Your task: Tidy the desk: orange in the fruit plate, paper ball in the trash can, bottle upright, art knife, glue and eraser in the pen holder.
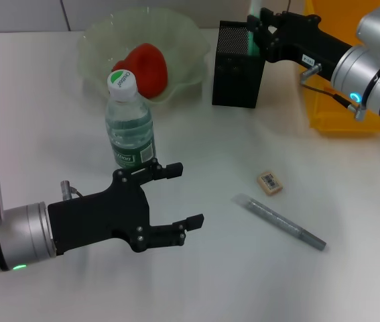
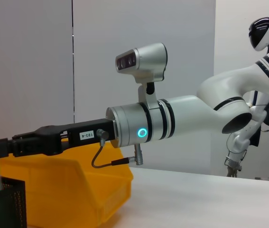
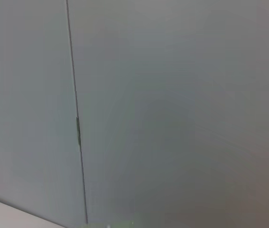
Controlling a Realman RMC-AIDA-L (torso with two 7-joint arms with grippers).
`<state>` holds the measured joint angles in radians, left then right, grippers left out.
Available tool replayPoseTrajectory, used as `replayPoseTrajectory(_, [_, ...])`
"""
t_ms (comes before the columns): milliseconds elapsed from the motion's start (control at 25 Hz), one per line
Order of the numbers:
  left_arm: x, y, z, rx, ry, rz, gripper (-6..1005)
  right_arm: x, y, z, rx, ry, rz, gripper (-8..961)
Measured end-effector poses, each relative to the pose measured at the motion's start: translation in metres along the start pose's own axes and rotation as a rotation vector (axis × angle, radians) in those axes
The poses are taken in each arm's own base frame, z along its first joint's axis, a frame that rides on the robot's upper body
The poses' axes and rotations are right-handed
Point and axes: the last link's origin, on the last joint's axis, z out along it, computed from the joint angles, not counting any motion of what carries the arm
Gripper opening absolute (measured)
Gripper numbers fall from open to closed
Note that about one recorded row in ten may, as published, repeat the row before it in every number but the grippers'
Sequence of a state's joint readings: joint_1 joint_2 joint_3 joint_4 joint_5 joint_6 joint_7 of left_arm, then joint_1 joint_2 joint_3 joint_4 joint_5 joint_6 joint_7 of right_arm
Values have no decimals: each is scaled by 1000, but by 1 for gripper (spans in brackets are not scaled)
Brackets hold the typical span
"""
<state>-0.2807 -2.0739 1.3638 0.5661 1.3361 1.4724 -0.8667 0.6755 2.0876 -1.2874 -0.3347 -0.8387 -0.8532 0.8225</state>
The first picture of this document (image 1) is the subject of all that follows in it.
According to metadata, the black mesh pen holder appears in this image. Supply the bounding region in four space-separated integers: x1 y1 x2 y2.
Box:
212 20 267 109

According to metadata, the red fruit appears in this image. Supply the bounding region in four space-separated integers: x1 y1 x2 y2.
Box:
111 42 170 100

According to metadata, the clear water bottle green label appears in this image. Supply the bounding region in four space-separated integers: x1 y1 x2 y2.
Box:
105 69 157 170

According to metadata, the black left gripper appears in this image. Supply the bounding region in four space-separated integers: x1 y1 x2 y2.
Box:
47 157 206 256

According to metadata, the grey marker pen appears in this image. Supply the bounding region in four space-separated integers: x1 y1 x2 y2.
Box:
232 193 327 252

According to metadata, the pale green glass fruit bowl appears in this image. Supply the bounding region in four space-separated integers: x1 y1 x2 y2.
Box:
76 7 210 109

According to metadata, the right wrist cable with connector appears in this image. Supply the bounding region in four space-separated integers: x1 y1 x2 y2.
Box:
298 63 367 121

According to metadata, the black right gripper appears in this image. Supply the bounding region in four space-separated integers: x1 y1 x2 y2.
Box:
246 7 353 82

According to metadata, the yellow plastic storage bin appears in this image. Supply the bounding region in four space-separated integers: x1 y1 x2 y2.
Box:
298 0 380 136

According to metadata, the wrist cable with connector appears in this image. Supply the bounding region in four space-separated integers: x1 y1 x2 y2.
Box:
60 180 85 203
298 63 367 121

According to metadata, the left wrist cable with connector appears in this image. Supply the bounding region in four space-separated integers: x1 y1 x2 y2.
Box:
60 180 85 203

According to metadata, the beige eraser with barcode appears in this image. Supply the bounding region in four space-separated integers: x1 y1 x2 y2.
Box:
257 170 283 197

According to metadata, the green pen white cap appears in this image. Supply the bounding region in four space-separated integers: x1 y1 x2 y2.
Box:
247 0 261 56

